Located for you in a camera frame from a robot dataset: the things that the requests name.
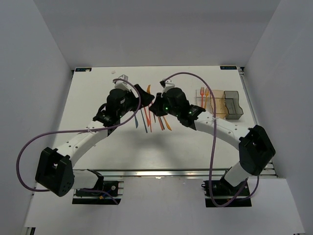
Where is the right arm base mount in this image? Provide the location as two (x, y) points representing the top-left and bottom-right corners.
(201, 180), (252, 208)

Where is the clear plastic container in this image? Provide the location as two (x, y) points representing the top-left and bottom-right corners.
(195, 87), (213, 114)

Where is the red-orange plastic chopstick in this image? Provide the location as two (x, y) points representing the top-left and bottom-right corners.
(148, 109), (152, 132)

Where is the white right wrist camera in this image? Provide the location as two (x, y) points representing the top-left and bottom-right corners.
(160, 79), (175, 94)

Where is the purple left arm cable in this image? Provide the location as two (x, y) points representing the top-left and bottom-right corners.
(16, 77), (142, 205)

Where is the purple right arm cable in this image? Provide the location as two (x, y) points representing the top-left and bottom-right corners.
(159, 71), (260, 208)

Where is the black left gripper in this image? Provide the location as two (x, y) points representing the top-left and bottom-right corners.
(117, 84), (154, 118)

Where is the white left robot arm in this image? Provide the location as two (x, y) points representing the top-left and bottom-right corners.
(35, 82), (161, 197)

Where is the orange translucent plastic container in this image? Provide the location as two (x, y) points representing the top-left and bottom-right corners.
(210, 90), (228, 119)

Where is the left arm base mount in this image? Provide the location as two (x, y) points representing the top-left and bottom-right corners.
(72, 181), (124, 205)

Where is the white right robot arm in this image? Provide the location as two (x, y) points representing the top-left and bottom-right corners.
(161, 88), (276, 195)

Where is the grey translucent plastic container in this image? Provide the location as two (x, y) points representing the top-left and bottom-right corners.
(224, 91), (244, 120)

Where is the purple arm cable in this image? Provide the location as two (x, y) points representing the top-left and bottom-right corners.
(16, 77), (142, 205)
(159, 71), (260, 208)

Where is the yellow plastic knife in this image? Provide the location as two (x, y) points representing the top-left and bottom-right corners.
(163, 116), (172, 131)

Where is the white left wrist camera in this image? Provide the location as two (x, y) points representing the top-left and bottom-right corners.
(113, 74), (129, 91)

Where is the small yellow plastic fork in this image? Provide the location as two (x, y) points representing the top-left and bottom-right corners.
(146, 85), (151, 94)

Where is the red-orange plastic fork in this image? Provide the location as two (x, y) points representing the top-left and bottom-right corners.
(200, 87), (204, 108)

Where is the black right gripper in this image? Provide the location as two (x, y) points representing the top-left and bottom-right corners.
(150, 92), (180, 118)

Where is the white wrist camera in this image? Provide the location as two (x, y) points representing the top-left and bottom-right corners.
(160, 79), (175, 94)
(113, 74), (129, 91)

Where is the aluminium table front rail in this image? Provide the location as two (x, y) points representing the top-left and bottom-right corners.
(73, 167), (277, 179)

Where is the teal plastic knife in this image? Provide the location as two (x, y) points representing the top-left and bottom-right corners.
(134, 115), (139, 129)

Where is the red-orange plastic knife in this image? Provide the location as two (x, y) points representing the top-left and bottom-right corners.
(144, 107), (150, 125)

